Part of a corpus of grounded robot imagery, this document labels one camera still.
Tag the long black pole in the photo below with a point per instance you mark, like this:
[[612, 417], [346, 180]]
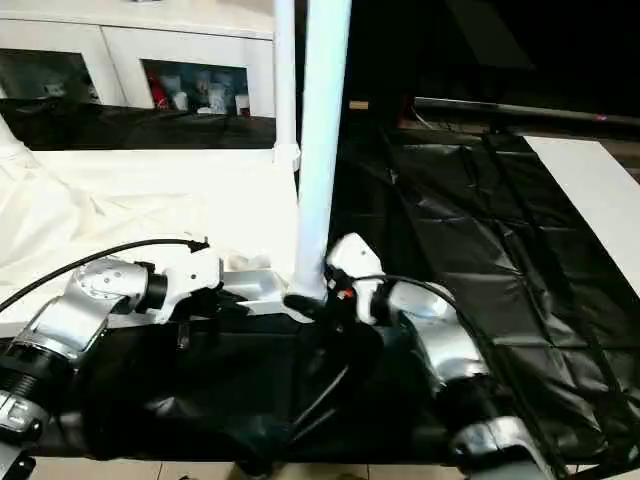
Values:
[[500, 107]]

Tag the black table mat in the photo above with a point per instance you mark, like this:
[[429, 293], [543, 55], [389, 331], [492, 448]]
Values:
[[500, 250]]

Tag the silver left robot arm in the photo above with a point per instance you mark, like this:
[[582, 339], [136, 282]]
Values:
[[100, 285]]

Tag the white patterned figure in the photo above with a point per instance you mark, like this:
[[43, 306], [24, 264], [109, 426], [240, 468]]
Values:
[[215, 95]]

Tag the red white bottle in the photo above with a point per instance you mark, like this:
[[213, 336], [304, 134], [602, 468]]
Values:
[[159, 90]]

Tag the white glass-door cabinet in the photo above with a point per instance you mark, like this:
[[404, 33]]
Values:
[[125, 40]]

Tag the black fabric covered furniture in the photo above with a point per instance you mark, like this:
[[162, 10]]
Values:
[[450, 50]]

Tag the white plastic table top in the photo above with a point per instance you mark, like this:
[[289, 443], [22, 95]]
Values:
[[150, 190]]

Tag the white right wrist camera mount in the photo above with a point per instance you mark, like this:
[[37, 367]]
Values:
[[355, 255]]

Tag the white plastic table leg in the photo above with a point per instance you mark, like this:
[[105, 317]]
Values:
[[7, 137], [320, 125], [285, 75]]

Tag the small white cup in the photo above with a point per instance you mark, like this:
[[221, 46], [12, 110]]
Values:
[[180, 100]]

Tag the white flat board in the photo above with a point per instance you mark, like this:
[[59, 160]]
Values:
[[585, 190]]

